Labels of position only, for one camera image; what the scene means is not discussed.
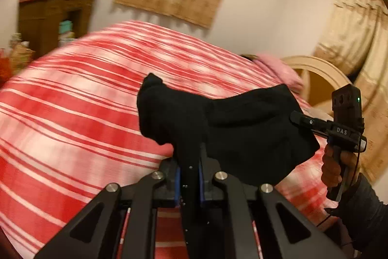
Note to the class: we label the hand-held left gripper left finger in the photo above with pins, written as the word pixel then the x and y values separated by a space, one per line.
pixel 177 186

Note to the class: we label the beige floral curtain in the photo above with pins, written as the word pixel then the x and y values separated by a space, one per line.
pixel 363 49

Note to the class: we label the brown wooden cabinet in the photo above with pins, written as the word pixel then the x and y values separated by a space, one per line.
pixel 42 22

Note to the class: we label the red plaid bed sheet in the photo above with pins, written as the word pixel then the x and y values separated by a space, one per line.
pixel 75 125

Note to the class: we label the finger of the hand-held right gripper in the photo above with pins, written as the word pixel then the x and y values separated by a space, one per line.
pixel 312 122

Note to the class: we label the teal box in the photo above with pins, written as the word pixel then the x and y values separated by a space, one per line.
pixel 65 27

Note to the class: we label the cream wooden headboard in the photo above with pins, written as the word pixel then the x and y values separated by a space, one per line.
pixel 321 71

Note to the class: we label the black pants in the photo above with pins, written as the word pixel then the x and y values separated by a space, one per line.
pixel 242 125

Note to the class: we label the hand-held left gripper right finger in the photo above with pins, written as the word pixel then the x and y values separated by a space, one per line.
pixel 201 183

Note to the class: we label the pink folded blanket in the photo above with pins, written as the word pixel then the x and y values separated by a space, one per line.
pixel 282 71

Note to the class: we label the tan basket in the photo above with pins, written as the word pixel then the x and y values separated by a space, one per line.
pixel 21 55

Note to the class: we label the person's right forearm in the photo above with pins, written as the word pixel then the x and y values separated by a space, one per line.
pixel 360 216

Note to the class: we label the person's right hand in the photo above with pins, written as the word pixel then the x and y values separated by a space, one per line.
pixel 330 168

